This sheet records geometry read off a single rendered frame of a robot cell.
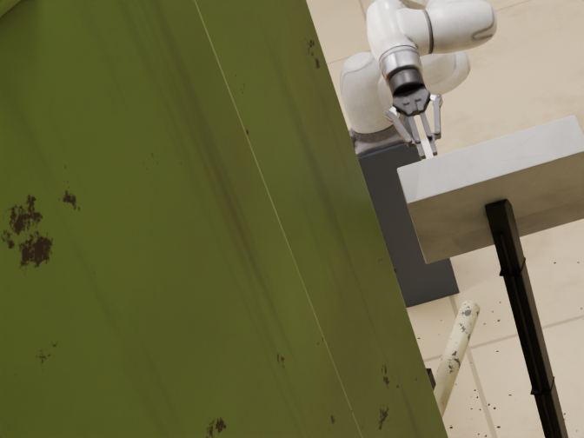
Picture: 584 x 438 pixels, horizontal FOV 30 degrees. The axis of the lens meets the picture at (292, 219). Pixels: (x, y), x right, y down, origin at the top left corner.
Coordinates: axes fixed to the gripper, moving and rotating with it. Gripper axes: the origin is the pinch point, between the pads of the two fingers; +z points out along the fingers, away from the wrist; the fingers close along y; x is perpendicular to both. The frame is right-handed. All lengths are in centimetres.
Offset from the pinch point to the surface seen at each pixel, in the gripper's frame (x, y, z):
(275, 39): 73, 18, 16
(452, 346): -32.6, 6.9, 29.6
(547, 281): -136, -28, -21
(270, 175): 68, 24, 35
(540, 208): 5.2, -17.1, 21.3
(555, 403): -32, -11, 48
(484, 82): -210, -38, -149
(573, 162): 19.7, -23.8, 21.3
